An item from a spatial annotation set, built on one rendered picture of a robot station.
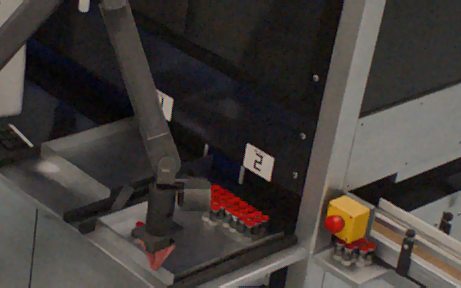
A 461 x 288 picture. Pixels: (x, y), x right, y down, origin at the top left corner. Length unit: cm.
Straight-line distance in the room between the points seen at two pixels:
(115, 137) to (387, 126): 73
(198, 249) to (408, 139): 55
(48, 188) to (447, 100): 95
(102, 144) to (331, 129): 69
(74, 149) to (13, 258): 75
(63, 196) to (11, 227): 85
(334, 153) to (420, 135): 31
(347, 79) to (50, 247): 127
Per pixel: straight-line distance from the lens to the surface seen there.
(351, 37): 269
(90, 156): 315
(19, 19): 253
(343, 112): 275
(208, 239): 288
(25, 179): 303
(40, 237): 371
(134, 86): 256
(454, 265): 285
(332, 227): 280
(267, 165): 293
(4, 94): 343
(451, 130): 315
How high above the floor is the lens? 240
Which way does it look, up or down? 28 degrees down
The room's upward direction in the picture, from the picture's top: 8 degrees clockwise
